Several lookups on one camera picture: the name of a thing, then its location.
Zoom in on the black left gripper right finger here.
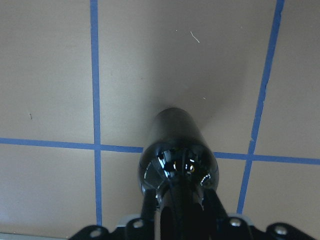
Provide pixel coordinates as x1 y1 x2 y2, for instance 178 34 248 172
203 189 228 223

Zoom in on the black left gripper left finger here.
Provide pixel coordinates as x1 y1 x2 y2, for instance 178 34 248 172
140 189 157 221

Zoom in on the dark glass wine bottle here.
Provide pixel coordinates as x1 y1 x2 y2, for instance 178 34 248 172
138 107 219 240

